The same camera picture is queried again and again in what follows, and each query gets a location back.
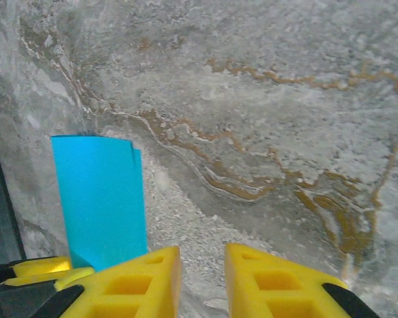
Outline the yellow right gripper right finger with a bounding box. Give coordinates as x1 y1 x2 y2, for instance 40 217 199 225
225 243 381 318

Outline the teal blue cloth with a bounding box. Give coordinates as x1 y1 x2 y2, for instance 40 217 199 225
50 134 149 271

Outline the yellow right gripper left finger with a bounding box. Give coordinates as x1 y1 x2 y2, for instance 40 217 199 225
39 246 182 318

